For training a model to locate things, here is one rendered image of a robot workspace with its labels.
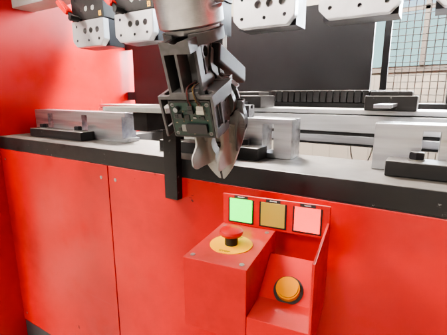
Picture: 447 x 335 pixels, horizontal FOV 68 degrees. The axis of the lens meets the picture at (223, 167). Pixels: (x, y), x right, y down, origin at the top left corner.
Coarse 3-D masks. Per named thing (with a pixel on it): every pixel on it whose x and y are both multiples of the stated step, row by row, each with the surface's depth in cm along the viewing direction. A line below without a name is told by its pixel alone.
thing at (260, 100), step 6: (240, 96) 105; (246, 96) 104; (252, 96) 103; (258, 96) 102; (264, 96) 104; (270, 96) 108; (246, 102) 103; (252, 102) 103; (258, 102) 102; (264, 102) 104; (270, 102) 108
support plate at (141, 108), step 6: (108, 108) 71; (114, 108) 70; (120, 108) 69; (126, 108) 68; (132, 108) 67; (138, 108) 67; (144, 108) 66; (150, 108) 65; (156, 108) 64; (168, 108) 64
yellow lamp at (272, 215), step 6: (264, 204) 61; (270, 204) 60; (276, 204) 60; (264, 210) 61; (270, 210) 61; (276, 210) 60; (282, 210) 60; (264, 216) 61; (270, 216) 61; (276, 216) 60; (282, 216) 60; (264, 222) 62; (270, 222) 61; (276, 222) 61; (282, 222) 60; (282, 228) 60
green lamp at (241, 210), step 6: (234, 198) 63; (234, 204) 63; (240, 204) 63; (246, 204) 62; (234, 210) 64; (240, 210) 63; (246, 210) 63; (234, 216) 64; (240, 216) 63; (246, 216) 63; (246, 222) 63
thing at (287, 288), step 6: (282, 282) 54; (288, 282) 53; (294, 282) 53; (276, 288) 53; (282, 288) 53; (288, 288) 53; (294, 288) 52; (282, 294) 52; (288, 294) 52; (294, 294) 52; (288, 300) 52
